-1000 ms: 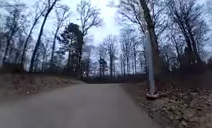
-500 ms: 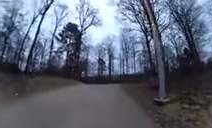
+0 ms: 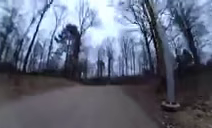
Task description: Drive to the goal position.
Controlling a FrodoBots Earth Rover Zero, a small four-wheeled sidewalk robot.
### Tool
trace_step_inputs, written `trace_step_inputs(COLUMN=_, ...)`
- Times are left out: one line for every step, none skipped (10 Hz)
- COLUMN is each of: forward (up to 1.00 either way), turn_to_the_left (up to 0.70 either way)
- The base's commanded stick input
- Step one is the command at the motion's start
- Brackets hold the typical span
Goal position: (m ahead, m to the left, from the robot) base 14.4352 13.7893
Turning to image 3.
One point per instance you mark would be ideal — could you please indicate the dark pine tree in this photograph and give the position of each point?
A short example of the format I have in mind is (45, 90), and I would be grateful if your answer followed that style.
(72, 50)

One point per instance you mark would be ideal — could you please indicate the grey asphalt path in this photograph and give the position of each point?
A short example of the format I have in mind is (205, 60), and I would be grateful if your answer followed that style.
(80, 110)

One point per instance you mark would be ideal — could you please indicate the grey lamp pole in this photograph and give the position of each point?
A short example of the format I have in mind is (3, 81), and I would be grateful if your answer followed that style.
(169, 80)

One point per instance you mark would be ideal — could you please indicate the wood of bare trees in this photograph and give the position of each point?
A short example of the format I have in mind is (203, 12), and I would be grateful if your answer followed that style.
(37, 43)

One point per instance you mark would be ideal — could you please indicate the brown leaf-covered ground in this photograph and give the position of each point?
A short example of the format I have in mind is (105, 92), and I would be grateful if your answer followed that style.
(24, 85)
(190, 110)

